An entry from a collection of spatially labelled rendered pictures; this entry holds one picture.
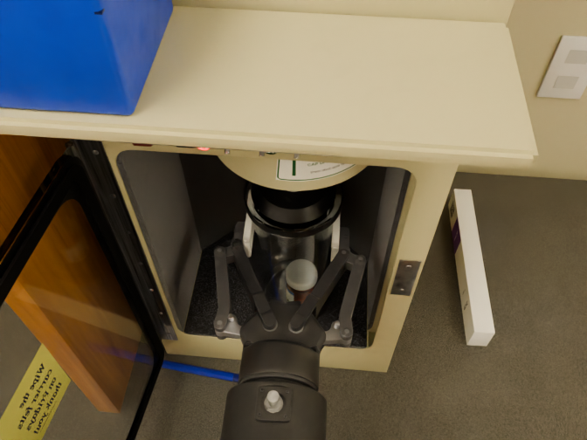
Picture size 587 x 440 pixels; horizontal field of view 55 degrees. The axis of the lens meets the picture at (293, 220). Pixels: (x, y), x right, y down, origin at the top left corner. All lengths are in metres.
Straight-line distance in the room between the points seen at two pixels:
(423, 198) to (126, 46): 0.30
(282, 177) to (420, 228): 0.14
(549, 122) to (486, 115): 0.76
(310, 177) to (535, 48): 0.54
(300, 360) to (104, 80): 0.32
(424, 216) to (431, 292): 0.40
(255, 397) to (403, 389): 0.38
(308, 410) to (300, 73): 0.29
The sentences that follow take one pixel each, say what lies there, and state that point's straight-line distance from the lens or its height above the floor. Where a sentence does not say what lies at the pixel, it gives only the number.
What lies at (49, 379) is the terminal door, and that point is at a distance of 0.53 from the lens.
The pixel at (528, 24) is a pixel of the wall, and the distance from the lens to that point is 0.93.
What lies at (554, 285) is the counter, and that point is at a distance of 0.99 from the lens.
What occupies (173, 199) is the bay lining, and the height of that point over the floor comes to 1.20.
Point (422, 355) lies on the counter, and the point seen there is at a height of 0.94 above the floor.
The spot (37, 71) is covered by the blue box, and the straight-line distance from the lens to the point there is 0.31.
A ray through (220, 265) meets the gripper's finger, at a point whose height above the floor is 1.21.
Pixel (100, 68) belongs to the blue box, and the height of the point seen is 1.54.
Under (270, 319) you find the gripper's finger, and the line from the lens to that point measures 0.55.
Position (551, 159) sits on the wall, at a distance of 1.14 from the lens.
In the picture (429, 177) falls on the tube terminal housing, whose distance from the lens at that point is 0.48.
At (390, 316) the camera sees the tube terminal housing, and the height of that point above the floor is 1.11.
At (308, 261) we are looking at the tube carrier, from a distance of 0.64.
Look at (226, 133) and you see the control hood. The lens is 0.30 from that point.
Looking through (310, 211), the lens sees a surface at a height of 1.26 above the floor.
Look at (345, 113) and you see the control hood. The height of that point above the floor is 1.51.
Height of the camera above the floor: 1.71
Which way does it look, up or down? 53 degrees down
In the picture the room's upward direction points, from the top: straight up
